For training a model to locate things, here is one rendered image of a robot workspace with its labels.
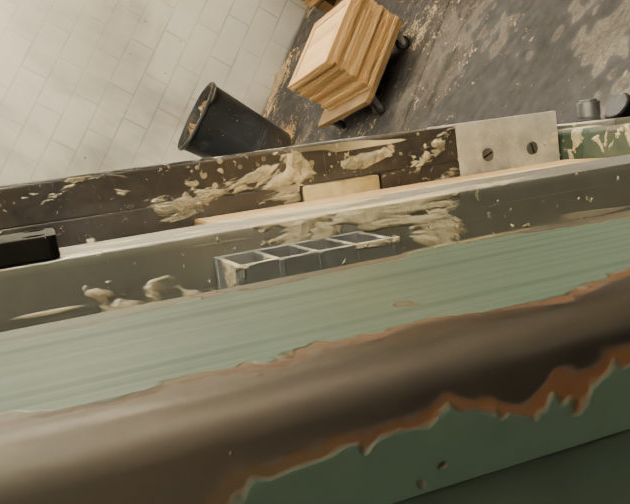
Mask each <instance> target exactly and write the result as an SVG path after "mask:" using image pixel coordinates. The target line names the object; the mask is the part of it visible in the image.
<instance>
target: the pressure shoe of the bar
mask: <svg viewBox="0 0 630 504"><path fill-rule="evenodd" d="M379 189H380V183H379V176H378V175H367V176H361V177H354V178H348V179H341V180H334V181H328V182H321V183H315V184H308V185H302V186H300V192H301V200H302V202H305V201H311V200H317V199H323V198H330V197H336V196H342V195H348V194H354V193H361V192H367V191H373V190H379Z"/></svg>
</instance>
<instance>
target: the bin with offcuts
mask: <svg viewBox="0 0 630 504"><path fill-rule="evenodd" d="M290 145H291V138H290V134H289V133H287V132H286V131H284V130H283V129H281V128H280V127H278V126H277V125H275V124H274V123H272V122H271V121H269V120H268V119H266V118H264V117H263V116H261V115H260V114H258V113H256V112H255V111H253V110H252V109H250V108H249V107H248V106H246V105H245V104H243V103H242V102H240V101H239V100H237V99H236V98H234V97H233V96H231V95H230V94H228V93H227V92H225V91H223V90H222V89H220V88H219V87H217V86H216V84H215V83H214V82H210V83H209V84H208V85H207V86H206V87H205V88H204V90H203V91H202V92H201V94H200V96H199V97H198V99H197V101H196V103H195V105H194V107H193V109H192V111H191V113H190V115H189V117H188V119H187V121H186V123H185V126H184V128H183V131H182V134H181V136H180V139H179V142H178V149H179V150H180V151H182V150H185V151H187V152H190V153H192V154H195V155H197V156H200V157H202V158H210V157H217V156H225V155H232V154H240V153H247V152H254V151H260V150H267V149H272V148H282V147H289V146H290Z"/></svg>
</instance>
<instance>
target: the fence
mask: <svg viewBox="0 0 630 504"><path fill-rule="evenodd" d="M626 210H630V154H628V155H622V156H616V157H610V158H604V159H598V160H592V161H586V162H580V163H574V164H567V165H561V166H555V167H549V168H543V169H537V170H531V171H525V172H519V173H513V174H507V175H501V176H495V177H488V178H482V179H476V180H470V181H464V182H458V183H452V184H446V185H440V186H434V187H428V188H422V189H415V190H409V191H403V192H397V193H391V194H385V195H379V196H373V197H367V198H361V199H355V200H349V201H343V202H336V203H330V204H324V205H318V206H312V207H306V208H300V209H294V210H288V211H282V212H276V213H270V214H264V215H257V216H251V217H245V218H239V219H233V220H227V221H221V222H215V223H209V224H203V225H197V226H191V227H184V228H178V229H172V230H166V231H160V232H154V233H148V234H142V235H136V236H130V237H124V238H118V239H112V240H105V241H99V242H93V243H87V244H81V245H75V246H69V247H63V248H59V251H60V257H58V258H55V259H50V260H44V261H38V262H32V263H26V264H20V265H14V266H8V267H2V268H0V332H5V331H10V330H15V329H20V328H25V327H30V326H36V325H41V324H46V323H51V322H56V321H61V320H66V319H72V318H77V317H82V316H87V315H92V314H97V313H102V312H107V311H113V310H118V309H123V308H128V307H133V306H138V305H143V304H149V303H154V302H159V301H164V300H169V299H174V298H179V297H184V296H190V295H195V294H200V293H205V292H210V291H215V290H218V285H217V279H216V272H215V265H214V257H218V256H223V255H229V254H234V253H240V252H246V251H251V250H257V249H262V248H268V247H273V246H279V245H284V244H290V243H296V242H301V241H307V240H312V239H318V238H323V237H329V236H335V235H340V234H346V233H351V232H357V231H364V233H370V234H377V235H383V236H389V237H394V236H400V241H401V249H402V254H405V253H410V252H415V251H421V250H426V249H431V248H436V247H441V246H446V245H451V244H457V243H462V242H467V241H472V240H477V239H482V238H487V237H492V236H498V235H503V234H508V233H513V232H518V231H523V230H528V229H534V228H539V227H544V226H549V225H554V224H559V223H564V222H569V221H575V220H580V219H585V218H590V217H595V216H600V215H605V214H611V213H616V212H621V211H626Z"/></svg>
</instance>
